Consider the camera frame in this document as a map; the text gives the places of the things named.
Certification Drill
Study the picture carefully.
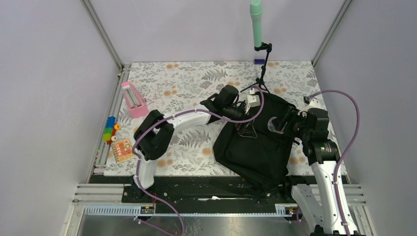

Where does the clear small cup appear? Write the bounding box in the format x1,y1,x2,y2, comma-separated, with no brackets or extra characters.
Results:
267,117,284,134

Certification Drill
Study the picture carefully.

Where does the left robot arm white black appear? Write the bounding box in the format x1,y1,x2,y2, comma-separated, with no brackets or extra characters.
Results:
132,85,261,202

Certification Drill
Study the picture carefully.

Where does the black student backpack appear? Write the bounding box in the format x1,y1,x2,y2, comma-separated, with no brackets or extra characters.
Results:
213,93,294,191

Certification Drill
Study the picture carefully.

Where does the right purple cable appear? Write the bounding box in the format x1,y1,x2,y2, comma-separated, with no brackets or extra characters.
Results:
295,89,361,236

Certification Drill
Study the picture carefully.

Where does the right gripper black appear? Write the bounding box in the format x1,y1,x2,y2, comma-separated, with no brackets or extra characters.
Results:
271,106,311,141

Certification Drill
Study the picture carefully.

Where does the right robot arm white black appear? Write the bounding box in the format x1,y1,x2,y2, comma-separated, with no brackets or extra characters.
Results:
273,107,360,236

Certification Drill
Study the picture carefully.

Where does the pink metronome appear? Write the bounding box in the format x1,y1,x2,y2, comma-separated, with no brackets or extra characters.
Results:
121,82,149,118

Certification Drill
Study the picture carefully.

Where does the small blue block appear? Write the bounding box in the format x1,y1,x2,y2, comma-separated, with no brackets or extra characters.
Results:
254,59,265,64

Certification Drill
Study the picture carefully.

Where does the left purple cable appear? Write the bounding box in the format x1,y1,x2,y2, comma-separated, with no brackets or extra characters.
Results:
131,86,266,236

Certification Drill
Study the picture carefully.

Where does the purple cable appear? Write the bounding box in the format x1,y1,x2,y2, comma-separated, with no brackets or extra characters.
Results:
131,86,266,236
295,89,361,236

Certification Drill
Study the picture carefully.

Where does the orange snack packet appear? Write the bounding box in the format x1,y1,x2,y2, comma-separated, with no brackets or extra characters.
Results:
111,139,134,163

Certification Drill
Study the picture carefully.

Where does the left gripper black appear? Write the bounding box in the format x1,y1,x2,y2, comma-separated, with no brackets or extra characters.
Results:
223,103,257,138

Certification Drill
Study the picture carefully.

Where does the green microphone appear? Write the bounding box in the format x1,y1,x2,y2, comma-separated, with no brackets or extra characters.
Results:
249,0,263,48

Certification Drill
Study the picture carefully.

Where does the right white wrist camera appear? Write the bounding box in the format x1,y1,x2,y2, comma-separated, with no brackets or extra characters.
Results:
300,96,322,114

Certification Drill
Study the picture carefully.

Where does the colourful toy block train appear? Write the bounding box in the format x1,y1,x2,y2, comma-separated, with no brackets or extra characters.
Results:
102,116,121,145

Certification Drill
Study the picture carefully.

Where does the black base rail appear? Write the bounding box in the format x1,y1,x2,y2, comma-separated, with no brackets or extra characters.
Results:
91,174,348,215

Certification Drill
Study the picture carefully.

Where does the black tripod microphone stand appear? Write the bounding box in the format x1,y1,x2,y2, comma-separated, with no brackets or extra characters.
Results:
240,42,272,93

